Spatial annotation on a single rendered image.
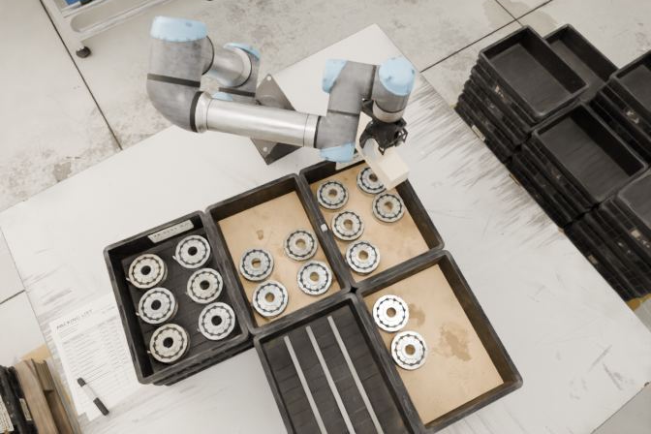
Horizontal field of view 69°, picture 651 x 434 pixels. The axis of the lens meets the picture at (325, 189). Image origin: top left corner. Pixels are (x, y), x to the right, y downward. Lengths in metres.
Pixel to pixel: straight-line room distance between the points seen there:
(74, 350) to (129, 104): 1.57
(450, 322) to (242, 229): 0.68
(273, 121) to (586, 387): 1.23
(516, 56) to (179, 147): 1.56
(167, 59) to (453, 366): 1.08
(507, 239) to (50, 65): 2.62
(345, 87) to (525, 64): 1.51
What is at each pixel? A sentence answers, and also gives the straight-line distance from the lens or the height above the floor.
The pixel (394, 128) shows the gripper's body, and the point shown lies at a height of 1.29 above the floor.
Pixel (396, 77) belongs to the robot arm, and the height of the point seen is 1.44.
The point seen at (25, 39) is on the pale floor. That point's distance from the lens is 3.44.
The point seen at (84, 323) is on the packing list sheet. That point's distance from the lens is 1.71.
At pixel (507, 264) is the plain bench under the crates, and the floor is 0.70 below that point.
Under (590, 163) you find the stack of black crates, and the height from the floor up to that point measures 0.38.
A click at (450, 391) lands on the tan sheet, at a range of 1.45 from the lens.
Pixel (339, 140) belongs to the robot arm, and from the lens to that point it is 1.03.
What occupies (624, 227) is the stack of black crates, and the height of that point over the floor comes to 0.49.
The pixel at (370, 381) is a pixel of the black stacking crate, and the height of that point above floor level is 0.83.
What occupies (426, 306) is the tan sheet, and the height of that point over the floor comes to 0.83.
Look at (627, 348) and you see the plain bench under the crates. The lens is 1.82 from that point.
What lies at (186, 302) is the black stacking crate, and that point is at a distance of 1.48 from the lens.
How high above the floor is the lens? 2.24
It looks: 66 degrees down
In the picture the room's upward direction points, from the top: 2 degrees clockwise
